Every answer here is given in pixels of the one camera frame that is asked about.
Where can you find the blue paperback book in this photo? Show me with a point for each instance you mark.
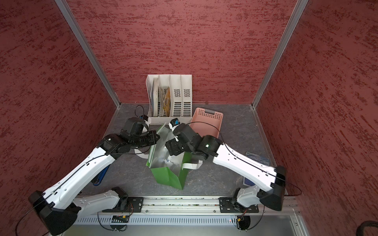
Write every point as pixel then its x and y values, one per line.
pixel 259 159

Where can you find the blue stapler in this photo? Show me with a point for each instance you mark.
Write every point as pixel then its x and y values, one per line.
pixel 96 181

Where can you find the right aluminium corner post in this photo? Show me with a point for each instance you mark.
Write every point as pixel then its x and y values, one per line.
pixel 289 29

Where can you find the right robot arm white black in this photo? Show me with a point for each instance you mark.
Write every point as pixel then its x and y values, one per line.
pixel 269 182

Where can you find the white printed ice pack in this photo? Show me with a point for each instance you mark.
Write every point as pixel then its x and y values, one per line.
pixel 170 160

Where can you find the pink perforated plastic basket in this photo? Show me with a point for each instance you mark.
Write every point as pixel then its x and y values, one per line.
pixel 206 122

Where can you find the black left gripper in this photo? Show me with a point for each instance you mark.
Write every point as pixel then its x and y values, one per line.
pixel 153 140

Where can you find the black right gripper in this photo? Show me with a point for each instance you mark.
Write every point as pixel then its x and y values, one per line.
pixel 173 145

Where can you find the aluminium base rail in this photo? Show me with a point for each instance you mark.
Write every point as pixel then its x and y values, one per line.
pixel 202 205

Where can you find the green insulated delivery bag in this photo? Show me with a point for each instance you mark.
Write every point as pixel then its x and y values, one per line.
pixel 170 175

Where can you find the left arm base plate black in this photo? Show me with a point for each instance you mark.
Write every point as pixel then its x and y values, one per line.
pixel 130 204

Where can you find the aluminium corner post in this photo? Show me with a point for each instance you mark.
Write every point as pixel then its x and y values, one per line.
pixel 289 29
pixel 78 33

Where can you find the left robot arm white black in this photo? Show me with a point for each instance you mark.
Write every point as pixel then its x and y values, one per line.
pixel 59 206

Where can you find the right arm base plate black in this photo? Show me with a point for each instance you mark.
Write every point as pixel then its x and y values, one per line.
pixel 228 205

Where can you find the white magazine file organizer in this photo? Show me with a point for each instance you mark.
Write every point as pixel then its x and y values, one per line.
pixel 179 99

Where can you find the books in file organizer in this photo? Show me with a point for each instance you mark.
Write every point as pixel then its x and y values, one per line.
pixel 157 88

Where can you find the left aluminium corner post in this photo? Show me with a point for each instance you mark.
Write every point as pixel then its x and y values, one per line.
pixel 78 33

